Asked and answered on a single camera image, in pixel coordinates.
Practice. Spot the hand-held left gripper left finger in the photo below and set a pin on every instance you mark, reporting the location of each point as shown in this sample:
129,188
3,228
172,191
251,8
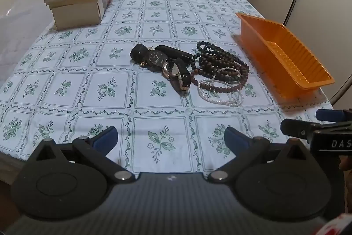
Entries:
106,138

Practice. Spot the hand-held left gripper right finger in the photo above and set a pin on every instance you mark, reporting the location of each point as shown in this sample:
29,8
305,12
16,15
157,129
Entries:
235,138

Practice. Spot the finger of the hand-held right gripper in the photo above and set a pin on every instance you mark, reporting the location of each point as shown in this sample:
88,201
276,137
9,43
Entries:
330,114
297,129

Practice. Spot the orange plastic tray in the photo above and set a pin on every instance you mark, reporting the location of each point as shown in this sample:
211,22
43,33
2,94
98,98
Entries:
264,53

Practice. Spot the rose gold watch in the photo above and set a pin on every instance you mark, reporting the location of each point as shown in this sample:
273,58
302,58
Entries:
171,69

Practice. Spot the black watch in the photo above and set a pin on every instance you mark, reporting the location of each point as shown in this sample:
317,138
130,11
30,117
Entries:
156,56

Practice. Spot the red white patterned cloth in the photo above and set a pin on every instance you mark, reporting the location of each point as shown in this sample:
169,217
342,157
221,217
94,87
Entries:
338,226

